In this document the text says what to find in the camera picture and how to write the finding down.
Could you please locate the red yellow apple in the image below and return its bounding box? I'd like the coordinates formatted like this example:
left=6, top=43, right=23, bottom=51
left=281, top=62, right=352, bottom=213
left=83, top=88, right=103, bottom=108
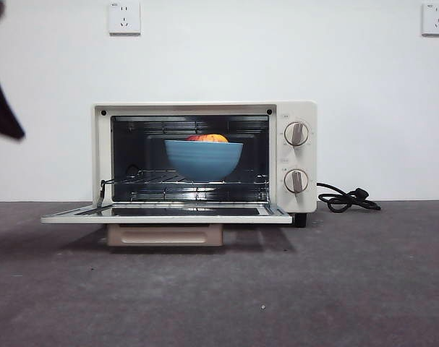
left=184, top=133, right=230, bottom=144

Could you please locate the white wall socket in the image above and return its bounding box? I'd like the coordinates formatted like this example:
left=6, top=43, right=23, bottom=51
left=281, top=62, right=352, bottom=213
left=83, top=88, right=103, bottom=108
left=421, top=2, right=439, bottom=37
left=108, top=1, right=142, bottom=36

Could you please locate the oven door with beige handle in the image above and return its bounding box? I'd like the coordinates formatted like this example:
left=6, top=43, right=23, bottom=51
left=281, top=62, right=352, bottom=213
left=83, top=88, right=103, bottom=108
left=41, top=203, right=294, bottom=248

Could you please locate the black oven power cable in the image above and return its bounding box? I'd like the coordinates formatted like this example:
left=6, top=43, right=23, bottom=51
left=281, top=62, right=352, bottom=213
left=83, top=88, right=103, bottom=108
left=315, top=181, right=382, bottom=213

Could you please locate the blue ribbed bowl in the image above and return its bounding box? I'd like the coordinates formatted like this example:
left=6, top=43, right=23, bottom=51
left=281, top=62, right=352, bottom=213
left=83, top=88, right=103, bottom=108
left=163, top=140, right=244, bottom=181

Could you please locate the metal wire oven rack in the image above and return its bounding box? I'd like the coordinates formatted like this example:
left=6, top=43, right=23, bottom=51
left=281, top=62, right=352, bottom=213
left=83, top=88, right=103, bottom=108
left=102, top=168, right=271, bottom=188

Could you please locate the beige oven knob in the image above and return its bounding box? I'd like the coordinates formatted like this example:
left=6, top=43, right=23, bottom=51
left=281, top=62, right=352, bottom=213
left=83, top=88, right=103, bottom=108
left=284, top=121, right=311, bottom=147
left=284, top=168, right=310, bottom=194

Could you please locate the cream Toshiba toaster oven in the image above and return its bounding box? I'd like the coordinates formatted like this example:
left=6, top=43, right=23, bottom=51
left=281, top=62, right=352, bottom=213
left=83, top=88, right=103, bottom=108
left=92, top=100, right=318, bottom=228

